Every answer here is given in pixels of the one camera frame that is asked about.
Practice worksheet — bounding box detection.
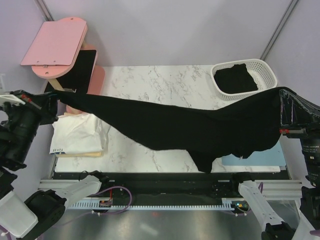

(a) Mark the black t shirt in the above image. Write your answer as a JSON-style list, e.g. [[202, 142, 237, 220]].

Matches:
[[58, 87, 295, 173], [213, 63, 258, 94]]

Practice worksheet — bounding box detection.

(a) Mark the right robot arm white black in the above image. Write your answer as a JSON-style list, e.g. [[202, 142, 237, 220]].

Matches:
[[229, 88, 320, 240]]

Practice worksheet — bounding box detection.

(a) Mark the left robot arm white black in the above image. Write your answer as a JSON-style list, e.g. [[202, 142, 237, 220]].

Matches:
[[0, 90, 110, 240]]

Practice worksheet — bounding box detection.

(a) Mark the black clipboard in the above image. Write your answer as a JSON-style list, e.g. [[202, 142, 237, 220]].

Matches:
[[57, 49, 97, 94]]

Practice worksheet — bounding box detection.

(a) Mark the white plastic basket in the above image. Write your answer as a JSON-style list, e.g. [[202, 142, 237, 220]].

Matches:
[[209, 58, 278, 101]]

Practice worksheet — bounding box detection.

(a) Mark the white folded t shirt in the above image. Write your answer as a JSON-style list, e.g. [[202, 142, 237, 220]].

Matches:
[[48, 113, 112, 156]]

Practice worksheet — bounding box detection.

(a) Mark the light blue folding board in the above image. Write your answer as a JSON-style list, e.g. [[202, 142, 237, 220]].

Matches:
[[221, 141, 286, 167]]

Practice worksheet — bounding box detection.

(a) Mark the pink tiered shelf stand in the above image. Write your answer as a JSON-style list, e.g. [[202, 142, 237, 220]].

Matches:
[[20, 16, 106, 116]]

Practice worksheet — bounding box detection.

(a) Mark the black t shirt in basket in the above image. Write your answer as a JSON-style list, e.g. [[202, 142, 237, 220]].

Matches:
[[213, 63, 258, 94]]

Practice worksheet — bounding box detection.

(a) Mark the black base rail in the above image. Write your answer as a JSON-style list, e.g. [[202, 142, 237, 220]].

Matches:
[[52, 171, 292, 200]]

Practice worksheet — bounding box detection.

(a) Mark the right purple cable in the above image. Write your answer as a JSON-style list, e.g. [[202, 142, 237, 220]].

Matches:
[[234, 182, 266, 217]]

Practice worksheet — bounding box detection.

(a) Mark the purple cable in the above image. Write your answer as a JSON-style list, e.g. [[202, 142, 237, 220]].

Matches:
[[234, 182, 266, 217], [0, 184, 133, 238]]

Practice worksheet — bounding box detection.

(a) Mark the light blue cable duct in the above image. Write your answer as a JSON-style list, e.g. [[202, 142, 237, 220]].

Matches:
[[69, 198, 244, 211]]

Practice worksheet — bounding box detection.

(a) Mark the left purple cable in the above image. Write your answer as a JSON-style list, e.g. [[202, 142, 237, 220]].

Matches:
[[0, 184, 133, 238]]

